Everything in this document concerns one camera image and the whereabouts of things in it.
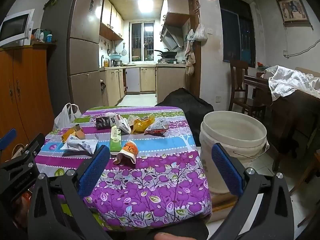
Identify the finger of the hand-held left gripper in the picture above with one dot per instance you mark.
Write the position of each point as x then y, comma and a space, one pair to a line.
7, 136
30, 150

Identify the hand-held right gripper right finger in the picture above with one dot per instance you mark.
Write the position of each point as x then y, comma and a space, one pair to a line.
226, 170

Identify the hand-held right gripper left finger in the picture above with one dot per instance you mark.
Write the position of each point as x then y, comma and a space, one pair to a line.
93, 170

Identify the white blue wrapper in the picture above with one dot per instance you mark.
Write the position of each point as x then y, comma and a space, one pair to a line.
78, 145

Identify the white plastic bucket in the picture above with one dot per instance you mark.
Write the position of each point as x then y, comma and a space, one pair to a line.
232, 135

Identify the green cardboard box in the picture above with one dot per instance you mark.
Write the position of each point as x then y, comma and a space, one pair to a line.
116, 140

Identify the orange paper cup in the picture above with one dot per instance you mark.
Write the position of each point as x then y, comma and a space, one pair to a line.
127, 152

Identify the orange snack packet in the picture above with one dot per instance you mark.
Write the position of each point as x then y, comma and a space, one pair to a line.
69, 134

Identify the black packet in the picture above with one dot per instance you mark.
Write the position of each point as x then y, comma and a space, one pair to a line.
103, 123

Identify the yellow wrapper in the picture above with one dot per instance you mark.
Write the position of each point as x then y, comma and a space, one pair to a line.
141, 125

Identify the red white snack packet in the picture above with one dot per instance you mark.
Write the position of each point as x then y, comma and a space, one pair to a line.
158, 127

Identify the person's right hand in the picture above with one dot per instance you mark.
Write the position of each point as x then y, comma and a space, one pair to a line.
163, 236

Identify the orange wooden cabinet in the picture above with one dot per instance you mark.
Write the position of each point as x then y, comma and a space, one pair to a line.
22, 92

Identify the white plastic bag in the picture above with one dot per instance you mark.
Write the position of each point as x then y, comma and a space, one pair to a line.
66, 117

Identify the table with floral cloth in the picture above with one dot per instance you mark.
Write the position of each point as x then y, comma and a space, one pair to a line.
155, 175

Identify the black cover bag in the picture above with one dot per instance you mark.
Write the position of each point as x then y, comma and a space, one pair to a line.
185, 105

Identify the dark wooden table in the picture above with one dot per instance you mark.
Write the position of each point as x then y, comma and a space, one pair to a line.
287, 115

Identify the light wooden chair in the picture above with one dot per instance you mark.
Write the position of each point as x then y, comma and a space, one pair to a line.
308, 170

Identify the dark wooden chair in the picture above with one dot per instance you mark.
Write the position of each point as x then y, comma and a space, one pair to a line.
241, 85

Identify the beige lower kitchen cabinets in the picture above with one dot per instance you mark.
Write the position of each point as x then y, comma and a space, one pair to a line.
140, 78

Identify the white microwave oven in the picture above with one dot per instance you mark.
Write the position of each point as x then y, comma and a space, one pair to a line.
15, 28

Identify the white crumpled cloth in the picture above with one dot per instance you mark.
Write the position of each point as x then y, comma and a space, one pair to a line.
290, 81

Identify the grey refrigerator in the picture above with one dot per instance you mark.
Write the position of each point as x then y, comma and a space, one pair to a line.
80, 42

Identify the black wok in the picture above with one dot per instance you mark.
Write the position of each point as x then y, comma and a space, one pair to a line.
167, 53

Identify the kitchen window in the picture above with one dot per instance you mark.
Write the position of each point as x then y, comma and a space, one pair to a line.
141, 41

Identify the hanging plastic bags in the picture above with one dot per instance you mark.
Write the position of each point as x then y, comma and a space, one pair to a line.
200, 33

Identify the dark window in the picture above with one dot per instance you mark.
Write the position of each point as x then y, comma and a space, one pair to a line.
236, 30

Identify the steel range hood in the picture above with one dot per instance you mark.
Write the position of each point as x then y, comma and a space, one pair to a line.
171, 35

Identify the beige upper kitchen cabinet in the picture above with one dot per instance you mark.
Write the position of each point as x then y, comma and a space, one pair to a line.
110, 20

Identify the ceiling light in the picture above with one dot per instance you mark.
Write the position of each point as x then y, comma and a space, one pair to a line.
145, 5

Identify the framed wall picture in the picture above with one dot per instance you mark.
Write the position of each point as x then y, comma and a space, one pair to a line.
293, 10

